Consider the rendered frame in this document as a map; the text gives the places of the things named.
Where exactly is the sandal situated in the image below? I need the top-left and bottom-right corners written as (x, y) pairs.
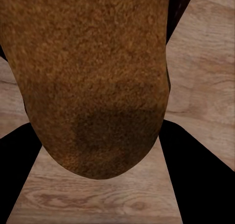
top-left (0, 0), bottom-right (190, 180)

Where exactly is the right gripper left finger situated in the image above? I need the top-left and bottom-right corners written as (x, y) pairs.
top-left (0, 123), bottom-right (42, 224)

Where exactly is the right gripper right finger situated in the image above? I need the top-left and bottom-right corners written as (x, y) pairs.
top-left (159, 119), bottom-right (235, 224)

